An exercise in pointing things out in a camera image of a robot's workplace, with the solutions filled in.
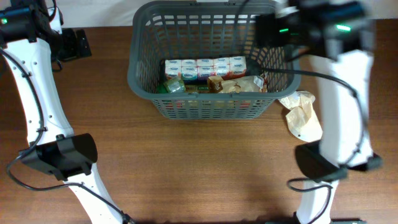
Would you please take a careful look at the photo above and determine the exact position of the white tissue multipack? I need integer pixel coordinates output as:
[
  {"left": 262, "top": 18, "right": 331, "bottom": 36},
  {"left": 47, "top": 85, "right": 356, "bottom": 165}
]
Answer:
[{"left": 164, "top": 56, "right": 247, "bottom": 82}]

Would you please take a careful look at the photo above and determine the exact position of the green lid jar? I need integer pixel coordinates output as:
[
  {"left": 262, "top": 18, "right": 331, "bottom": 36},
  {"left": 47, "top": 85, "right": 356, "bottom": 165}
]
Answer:
[{"left": 157, "top": 77, "right": 187, "bottom": 93}]

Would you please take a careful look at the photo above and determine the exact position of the beige paper bag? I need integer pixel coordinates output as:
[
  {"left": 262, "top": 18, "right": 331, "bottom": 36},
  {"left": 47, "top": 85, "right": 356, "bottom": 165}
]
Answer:
[{"left": 279, "top": 91, "right": 323, "bottom": 142}]

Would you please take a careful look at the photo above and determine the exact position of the grey plastic basket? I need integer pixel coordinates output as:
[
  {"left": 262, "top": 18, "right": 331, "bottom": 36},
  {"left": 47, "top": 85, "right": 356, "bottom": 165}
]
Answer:
[{"left": 127, "top": 1, "right": 301, "bottom": 119}]

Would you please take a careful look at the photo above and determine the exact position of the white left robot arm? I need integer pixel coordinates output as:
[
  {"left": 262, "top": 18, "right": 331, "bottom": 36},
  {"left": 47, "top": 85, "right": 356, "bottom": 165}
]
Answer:
[{"left": 1, "top": 1, "right": 134, "bottom": 223}]

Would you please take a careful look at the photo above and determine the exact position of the white brown bread bag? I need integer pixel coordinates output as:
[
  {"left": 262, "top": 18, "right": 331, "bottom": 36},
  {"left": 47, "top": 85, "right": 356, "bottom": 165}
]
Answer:
[{"left": 207, "top": 76, "right": 267, "bottom": 93}]

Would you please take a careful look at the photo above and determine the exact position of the orange biscuit packet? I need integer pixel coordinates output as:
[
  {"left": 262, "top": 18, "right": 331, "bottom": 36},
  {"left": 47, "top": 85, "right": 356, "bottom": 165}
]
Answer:
[{"left": 152, "top": 85, "right": 251, "bottom": 110}]

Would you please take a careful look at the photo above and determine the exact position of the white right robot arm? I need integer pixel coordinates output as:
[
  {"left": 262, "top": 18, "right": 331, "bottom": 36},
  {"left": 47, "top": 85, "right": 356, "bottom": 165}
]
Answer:
[{"left": 255, "top": 1, "right": 382, "bottom": 223}]

